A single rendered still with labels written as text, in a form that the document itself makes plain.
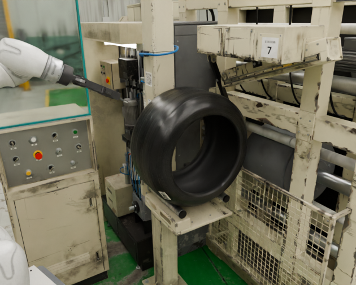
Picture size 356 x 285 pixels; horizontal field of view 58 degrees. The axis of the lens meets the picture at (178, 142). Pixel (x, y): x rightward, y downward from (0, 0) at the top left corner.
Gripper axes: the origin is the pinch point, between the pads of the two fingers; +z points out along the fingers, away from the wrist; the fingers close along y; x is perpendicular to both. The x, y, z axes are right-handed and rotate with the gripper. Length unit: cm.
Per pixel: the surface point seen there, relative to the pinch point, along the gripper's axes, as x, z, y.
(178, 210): -41, 55, -4
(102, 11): 271, 166, -879
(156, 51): 31.1, 24.2, -29.4
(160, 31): 41, 22, -28
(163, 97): 8.8, 29.5, -13.7
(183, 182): -30, 67, -27
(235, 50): 41, 48, 4
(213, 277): -95, 138, -46
